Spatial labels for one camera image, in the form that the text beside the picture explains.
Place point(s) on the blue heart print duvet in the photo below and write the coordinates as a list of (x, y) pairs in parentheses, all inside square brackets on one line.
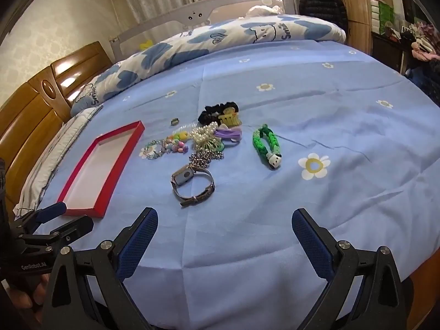
[(223, 34)]

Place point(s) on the yellow hair claw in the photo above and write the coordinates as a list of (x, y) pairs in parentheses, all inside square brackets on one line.
[(228, 118)]

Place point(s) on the person's left hand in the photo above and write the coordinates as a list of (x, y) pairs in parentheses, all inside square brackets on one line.
[(29, 294)]

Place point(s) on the stack of green boxes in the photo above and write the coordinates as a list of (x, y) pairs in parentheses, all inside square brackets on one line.
[(383, 13)]

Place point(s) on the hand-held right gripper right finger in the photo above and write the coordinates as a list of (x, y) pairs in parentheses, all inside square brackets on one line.
[(311, 244)]

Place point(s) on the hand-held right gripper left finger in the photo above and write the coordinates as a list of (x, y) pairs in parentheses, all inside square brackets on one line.
[(137, 244)]

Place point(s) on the pile of clothes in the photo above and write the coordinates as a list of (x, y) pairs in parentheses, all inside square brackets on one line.
[(422, 41)]

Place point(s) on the silver wristwatch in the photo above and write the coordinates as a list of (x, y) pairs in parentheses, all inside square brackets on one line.
[(182, 175)]

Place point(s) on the wooden wardrobe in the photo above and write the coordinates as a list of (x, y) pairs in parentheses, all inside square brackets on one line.
[(357, 7)]

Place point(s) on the black scrunchie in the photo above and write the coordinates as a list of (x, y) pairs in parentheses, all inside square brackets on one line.
[(209, 111)]

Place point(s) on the wooden headboard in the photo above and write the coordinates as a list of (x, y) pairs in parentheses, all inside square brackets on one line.
[(27, 117)]

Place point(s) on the red shallow tray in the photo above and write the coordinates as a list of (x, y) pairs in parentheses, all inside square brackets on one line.
[(96, 172)]

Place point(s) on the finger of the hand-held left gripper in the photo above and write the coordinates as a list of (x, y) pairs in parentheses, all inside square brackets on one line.
[(74, 228), (51, 212)]

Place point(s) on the grey bed rail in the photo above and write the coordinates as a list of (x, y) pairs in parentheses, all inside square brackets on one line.
[(206, 10)]

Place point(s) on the black puffer jacket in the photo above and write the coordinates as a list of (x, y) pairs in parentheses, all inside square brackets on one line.
[(323, 3)]

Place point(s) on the white cloth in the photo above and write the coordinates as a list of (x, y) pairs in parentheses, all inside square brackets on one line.
[(264, 10)]

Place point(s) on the striped grey pillow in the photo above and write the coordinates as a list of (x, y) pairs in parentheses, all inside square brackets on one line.
[(51, 154)]

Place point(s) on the blue floral bedsheet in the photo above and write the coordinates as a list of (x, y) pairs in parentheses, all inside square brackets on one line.
[(309, 110)]

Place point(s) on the clear comb with pompoms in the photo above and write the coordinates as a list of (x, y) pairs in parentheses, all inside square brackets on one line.
[(182, 134)]

